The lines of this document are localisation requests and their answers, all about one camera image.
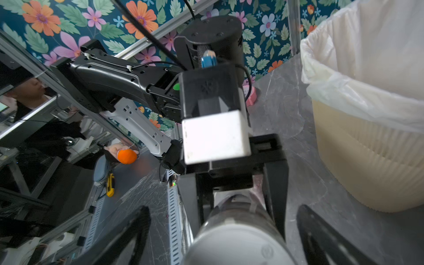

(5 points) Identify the white jar lid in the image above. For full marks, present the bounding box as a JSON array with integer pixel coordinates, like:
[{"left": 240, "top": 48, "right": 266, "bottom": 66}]
[{"left": 182, "top": 224, "right": 296, "bottom": 265}]

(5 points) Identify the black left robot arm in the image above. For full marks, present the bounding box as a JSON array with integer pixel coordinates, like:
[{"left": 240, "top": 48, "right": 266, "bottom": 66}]
[{"left": 53, "top": 15, "right": 289, "bottom": 234}]

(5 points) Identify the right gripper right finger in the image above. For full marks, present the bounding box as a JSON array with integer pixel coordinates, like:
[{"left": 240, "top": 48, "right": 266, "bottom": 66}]
[{"left": 296, "top": 204, "right": 376, "bottom": 265}]

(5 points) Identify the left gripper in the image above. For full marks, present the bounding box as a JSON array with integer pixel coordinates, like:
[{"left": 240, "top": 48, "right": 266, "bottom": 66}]
[{"left": 177, "top": 134, "right": 289, "bottom": 236}]

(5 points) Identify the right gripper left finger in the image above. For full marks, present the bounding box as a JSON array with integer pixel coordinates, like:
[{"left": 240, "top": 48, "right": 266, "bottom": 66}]
[{"left": 73, "top": 206, "right": 151, "bottom": 265}]

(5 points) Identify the clear jar with flower tea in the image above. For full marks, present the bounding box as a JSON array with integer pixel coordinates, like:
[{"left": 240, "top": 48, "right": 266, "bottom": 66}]
[{"left": 199, "top": 192, "right": 279, "bottom": 235}]

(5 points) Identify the orange fish plush toy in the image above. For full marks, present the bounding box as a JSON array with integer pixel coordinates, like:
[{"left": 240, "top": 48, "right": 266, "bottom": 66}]
[{"left": 104, "top": 144, "right": 139, "bottom": 165}]

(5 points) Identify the yellow utility knife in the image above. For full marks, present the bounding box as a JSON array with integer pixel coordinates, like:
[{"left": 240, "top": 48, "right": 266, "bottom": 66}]
[{"left": 107, "top": 173, "right": 115, "bottom": 197}]

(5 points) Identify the cream ribbed trash bin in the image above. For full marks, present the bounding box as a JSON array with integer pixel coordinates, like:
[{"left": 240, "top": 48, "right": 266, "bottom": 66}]
[{"left": 312, "top": 100, "right": 424, "bottom": 213}]

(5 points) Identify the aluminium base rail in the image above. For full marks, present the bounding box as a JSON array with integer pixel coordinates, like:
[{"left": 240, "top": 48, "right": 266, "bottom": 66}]
[{"left": 83, "top": 168, "right": 184, "bottom": 265}]

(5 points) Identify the white plastic bin liner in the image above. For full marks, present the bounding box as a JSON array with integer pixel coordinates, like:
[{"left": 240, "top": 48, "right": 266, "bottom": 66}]
[{"left": 300, "top": 1, "right": 424, "bottom": 133}]

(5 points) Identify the person behind glass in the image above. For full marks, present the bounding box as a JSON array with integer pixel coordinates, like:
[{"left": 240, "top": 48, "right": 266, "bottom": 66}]
[{"left": 0, "top": 77, "right": 83, "bottom": 156}]

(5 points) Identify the pink alarm clock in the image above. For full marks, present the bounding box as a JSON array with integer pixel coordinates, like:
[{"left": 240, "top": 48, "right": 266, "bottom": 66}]
[{"left": 243, "top": 81, "right": 257, "bottom": 107}]

